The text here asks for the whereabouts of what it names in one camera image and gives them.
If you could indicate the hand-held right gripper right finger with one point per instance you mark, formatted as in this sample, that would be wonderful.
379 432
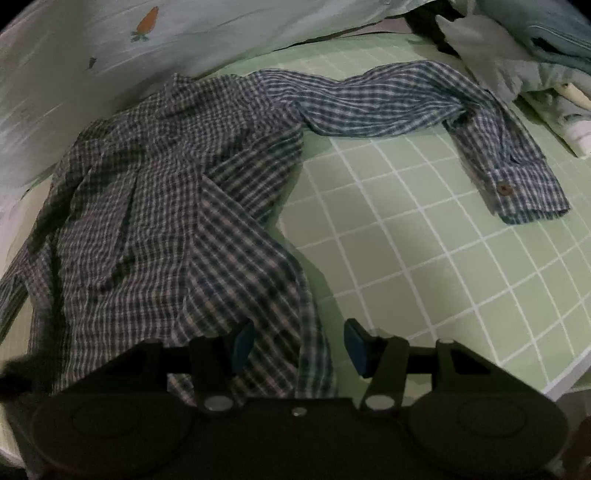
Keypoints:
354 344

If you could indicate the dark cloth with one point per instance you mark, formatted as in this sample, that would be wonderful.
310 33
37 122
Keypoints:
427 21

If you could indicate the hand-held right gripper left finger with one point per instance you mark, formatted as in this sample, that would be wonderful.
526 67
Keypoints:
243 345

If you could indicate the pale patterned cloth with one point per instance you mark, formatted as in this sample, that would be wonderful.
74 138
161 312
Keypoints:
565 117

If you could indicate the blue plaid shirt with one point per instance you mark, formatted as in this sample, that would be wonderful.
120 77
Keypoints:
161 207

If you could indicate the white cloth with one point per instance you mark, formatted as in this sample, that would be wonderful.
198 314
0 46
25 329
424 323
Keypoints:
485 55

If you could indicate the carrot print quilt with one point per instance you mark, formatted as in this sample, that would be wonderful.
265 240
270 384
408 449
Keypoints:
138 69

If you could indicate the light blue folded cloth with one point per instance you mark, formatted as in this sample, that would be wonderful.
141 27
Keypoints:
549 32

